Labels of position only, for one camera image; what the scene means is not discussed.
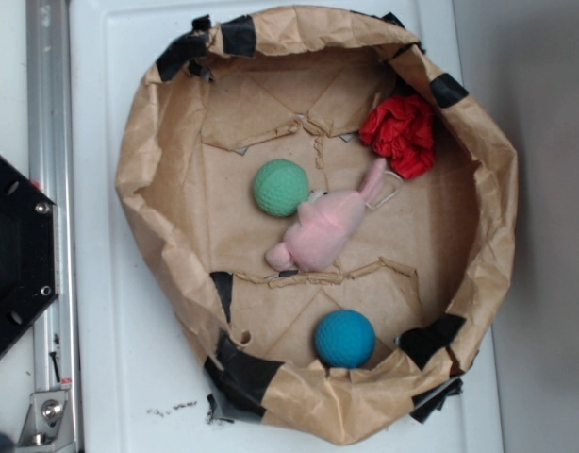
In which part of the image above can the metal corner bracket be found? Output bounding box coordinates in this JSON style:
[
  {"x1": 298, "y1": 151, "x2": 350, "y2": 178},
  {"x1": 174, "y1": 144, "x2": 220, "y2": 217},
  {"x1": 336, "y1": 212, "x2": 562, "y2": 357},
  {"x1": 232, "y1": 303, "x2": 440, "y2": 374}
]
[{"x1": 16, "y1": 390, "x2": 77, "y2": 452}]

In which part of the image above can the aluminium extrusion rail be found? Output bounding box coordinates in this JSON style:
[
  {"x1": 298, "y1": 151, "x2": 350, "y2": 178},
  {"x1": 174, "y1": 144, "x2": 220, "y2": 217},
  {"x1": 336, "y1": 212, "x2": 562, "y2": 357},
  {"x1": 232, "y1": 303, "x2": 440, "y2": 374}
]
[{"x1": 24, "y1": 0, "x2": 86, "y2": 453}]

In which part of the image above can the brown paper bag bin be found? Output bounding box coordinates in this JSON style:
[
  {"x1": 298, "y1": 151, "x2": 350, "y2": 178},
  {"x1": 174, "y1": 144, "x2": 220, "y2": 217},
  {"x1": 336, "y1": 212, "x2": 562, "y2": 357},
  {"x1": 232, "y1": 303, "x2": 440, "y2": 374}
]
[{"x1": 116, "y1": 6, "x2": 518, "y2": 445}]

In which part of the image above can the blue dimpled ball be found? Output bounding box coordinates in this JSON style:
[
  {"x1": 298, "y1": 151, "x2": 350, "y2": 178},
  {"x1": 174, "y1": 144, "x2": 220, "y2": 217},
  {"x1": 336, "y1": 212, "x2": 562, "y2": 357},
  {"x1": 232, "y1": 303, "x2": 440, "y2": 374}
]
[{"x1": 314, "y1": 310, "x2": 376, "y2": 369}]

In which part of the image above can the green dimpled ball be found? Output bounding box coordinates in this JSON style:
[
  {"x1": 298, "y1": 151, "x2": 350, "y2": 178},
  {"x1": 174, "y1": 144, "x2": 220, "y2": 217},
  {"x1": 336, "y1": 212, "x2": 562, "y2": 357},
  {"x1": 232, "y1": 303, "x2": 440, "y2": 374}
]
[{"x1": 252, "y1": 159, "x2": 309, "y2": 217}]

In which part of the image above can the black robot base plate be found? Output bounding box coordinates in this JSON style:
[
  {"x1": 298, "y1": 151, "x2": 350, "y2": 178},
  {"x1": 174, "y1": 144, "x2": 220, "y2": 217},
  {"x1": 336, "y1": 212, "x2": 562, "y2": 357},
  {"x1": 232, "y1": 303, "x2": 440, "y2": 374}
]
[{"x1": 0, "y1": 155, "x2": 58, "y2": 360}]

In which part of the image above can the pink plush bunny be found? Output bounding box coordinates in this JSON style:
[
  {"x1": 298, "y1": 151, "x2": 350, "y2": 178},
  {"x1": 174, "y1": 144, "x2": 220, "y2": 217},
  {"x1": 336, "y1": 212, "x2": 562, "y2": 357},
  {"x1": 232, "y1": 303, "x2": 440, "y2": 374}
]
[{"x1": 265, "y1": 158, "x2": 400, "y2": 272}]

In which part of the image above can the red crumpled plastic bag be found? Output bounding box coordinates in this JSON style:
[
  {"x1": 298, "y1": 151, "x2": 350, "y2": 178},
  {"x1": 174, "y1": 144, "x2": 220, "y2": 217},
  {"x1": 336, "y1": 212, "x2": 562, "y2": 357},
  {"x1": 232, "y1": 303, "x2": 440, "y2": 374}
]
[{"x1": 359, "y1": 94, "x2": 435, "y2": 179}]

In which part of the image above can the white tray board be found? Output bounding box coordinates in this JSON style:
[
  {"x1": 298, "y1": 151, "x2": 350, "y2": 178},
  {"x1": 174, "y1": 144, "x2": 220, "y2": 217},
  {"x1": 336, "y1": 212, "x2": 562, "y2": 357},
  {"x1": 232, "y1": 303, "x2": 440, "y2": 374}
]
[{"x1": 70, "y1": 1, "x2": 504, "y2": 452}]

